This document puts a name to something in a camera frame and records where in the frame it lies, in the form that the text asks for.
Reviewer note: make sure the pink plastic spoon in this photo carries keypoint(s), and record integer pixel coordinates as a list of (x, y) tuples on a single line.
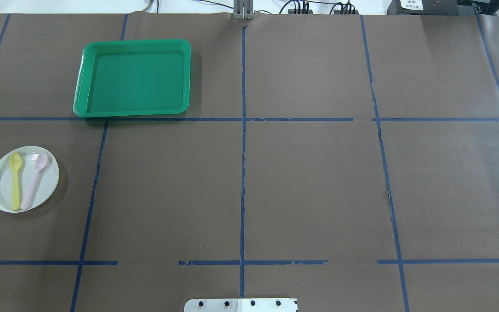
[(41, 162)]

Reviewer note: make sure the white round plate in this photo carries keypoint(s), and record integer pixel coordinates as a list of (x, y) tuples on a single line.
[(46, 186)]

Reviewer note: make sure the yellow plastic spoon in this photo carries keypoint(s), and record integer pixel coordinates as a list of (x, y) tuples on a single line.
[(15, 165)]

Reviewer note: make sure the black power strip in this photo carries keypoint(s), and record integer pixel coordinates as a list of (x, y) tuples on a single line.
[(344, 8), (301, 7)]

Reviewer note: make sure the green plastic tray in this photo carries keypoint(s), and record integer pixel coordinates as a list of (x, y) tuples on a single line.
[(127, 78)]

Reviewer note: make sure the black computer box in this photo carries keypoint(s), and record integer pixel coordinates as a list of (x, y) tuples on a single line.
[(430, 8)]

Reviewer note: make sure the grey aluminium frame post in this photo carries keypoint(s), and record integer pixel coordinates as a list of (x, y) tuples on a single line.
[(243, 10)]

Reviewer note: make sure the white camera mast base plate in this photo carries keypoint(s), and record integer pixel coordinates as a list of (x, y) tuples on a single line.
[(242, 305)]

